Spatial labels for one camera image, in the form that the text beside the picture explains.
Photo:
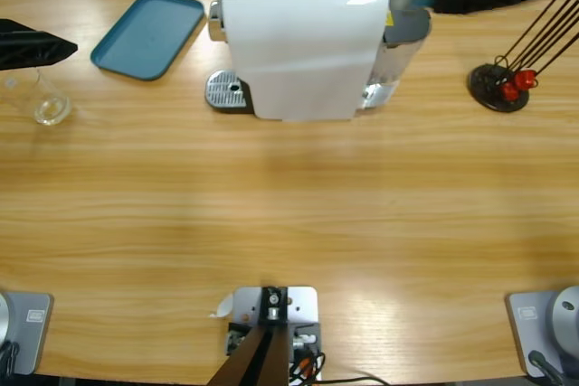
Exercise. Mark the white tape tab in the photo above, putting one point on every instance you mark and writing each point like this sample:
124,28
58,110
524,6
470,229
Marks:
224,307

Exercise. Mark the metal drip tray grate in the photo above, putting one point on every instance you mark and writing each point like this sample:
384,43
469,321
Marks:
221,87

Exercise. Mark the clear glass cup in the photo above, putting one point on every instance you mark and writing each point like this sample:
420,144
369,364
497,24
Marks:
50,108

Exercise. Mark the black capsule holder with rods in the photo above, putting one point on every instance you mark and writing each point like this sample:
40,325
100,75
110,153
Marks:
490,83

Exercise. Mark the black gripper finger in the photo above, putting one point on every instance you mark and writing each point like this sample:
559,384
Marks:
36,51
18,26

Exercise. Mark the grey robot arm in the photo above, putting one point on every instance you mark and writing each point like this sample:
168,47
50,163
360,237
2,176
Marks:
552,322
25,332

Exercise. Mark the white capsule coffee machine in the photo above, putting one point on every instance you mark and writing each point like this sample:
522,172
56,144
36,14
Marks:
294,51

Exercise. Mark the blue plastic tray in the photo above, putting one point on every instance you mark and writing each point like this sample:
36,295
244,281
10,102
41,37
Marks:
149,35

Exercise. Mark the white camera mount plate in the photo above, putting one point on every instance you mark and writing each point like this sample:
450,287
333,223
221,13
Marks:
303,309

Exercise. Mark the red coffee capsule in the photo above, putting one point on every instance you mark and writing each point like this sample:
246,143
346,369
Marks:
525,79
510,92

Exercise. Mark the dark camera post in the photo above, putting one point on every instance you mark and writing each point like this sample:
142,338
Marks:
262,359

